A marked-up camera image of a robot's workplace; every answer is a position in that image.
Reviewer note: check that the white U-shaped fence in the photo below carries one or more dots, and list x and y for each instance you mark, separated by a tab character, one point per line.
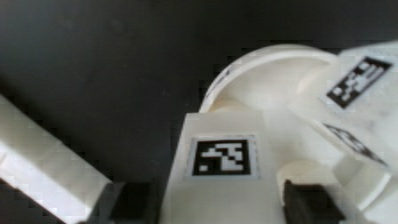
43	169

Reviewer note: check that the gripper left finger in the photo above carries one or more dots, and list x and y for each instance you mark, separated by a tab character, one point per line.
127	204

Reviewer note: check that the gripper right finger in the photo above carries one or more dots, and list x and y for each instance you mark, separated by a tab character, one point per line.
317	205

